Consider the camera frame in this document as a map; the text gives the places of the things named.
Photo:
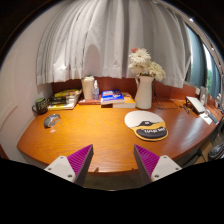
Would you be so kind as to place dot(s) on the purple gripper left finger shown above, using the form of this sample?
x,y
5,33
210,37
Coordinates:
x,y
73,168

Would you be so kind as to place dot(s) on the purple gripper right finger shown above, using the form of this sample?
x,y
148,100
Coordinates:
x,y
153,167

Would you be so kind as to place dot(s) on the white yellow mouse pad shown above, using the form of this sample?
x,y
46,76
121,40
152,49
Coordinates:
x,y
146,125

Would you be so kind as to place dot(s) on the grey computer mouse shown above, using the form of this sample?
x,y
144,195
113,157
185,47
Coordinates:
x,y
51,120

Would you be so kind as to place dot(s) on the white ceramic pitcher vase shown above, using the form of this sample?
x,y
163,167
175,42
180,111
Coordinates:
x,y
143,97

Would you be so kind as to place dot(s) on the red thin book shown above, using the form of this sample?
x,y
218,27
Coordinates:
x,y
89,102

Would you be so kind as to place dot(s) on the stack of dark books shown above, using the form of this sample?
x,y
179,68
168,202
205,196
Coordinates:
x,y
64,100

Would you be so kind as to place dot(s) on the orange book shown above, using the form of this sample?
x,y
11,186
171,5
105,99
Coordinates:
x,y
129,102

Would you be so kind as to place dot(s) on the dark green mug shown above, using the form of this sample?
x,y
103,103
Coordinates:
x,y
40,106

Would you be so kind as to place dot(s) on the white flat device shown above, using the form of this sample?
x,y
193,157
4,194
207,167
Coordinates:
x,y
197,105

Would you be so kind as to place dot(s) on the clear sanitizer bottle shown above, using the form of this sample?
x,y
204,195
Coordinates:
x,y
95,90

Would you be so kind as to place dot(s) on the blue book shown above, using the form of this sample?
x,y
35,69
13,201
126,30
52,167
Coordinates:
x,y
111,97

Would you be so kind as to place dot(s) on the white lidded cup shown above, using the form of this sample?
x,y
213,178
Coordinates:
x,y
87,87

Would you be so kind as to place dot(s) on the white flower bouquet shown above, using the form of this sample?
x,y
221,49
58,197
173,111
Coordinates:
x,y
142,65

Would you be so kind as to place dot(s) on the white curtain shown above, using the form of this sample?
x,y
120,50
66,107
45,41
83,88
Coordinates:
x,y
95,37

